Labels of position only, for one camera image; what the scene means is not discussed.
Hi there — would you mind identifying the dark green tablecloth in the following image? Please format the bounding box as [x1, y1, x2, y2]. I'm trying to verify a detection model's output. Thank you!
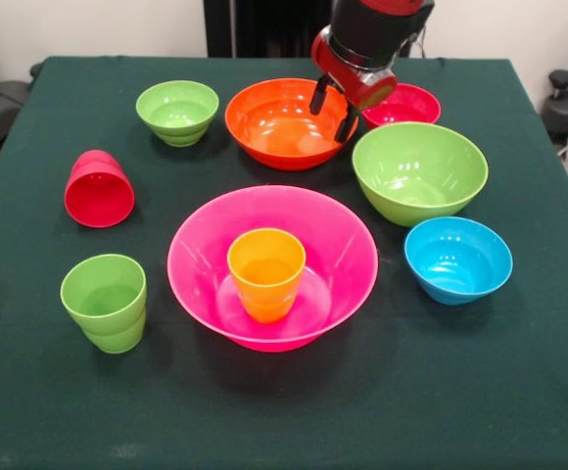
[0, 55, 568, 470]

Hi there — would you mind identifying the orange cup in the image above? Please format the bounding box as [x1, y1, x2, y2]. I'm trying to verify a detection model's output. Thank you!
[226, 228, 308, 325]

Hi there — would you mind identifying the red cup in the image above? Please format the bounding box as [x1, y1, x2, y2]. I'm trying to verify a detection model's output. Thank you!
[64, 149, 136, 229]

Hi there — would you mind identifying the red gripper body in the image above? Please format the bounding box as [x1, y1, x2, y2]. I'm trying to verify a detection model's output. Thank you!
[310, 26, 399, 111]

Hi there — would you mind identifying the small blue bowl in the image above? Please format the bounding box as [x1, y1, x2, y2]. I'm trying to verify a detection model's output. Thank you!
[402, 215, 514, 306]

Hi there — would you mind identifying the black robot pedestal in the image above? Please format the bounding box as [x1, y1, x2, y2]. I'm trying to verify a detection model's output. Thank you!
[204, 0, 334, 59]

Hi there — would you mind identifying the green cup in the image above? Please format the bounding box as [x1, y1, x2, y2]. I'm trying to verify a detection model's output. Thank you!
[60, 254, 148, 355]

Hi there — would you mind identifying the large orange bowl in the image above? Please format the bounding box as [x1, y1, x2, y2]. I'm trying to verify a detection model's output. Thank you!
[224, 77, 359, 171]

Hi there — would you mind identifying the small green bowl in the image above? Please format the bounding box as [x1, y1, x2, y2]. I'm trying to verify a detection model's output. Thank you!
[135, 79, 220, 148]

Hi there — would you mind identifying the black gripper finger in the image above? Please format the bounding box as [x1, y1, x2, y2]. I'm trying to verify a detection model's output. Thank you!
[333, 100, 359, 145]
[308, 75, 333, 117]

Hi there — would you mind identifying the black office chair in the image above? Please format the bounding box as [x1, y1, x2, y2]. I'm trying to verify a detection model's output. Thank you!
[0, 33, 45, 158]

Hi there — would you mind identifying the small red bowl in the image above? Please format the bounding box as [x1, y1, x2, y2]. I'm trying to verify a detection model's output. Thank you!
[361, 82, 443, 130]

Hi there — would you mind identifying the large pink bowl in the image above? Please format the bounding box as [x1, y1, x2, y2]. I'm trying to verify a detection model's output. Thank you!
[166, 184, 380, 353]

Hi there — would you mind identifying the large green bowl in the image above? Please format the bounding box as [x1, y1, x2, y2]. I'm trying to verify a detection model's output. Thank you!
[352, 121, 490, 228]

